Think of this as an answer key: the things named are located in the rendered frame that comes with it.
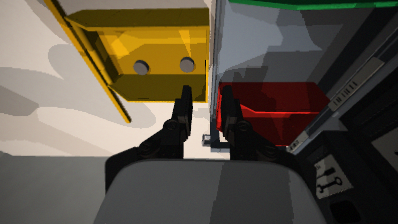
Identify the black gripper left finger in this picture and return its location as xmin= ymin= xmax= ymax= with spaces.
xmin=105 ymin=85 xmax=193 ymax=194

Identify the grey disc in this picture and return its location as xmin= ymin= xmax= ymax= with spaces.
xmin=180 ymin=57 xmax=194 ymax=73
xmin=133 ymin=60 xmax=149 ymax=75

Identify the black metal shelf rack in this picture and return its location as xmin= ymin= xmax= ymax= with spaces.
xmin=202 ymin=0 xmax=398 ymax=155

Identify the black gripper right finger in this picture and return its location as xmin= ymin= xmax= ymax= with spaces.
xmin=220 ymin=85 xmax=317 ymax=201

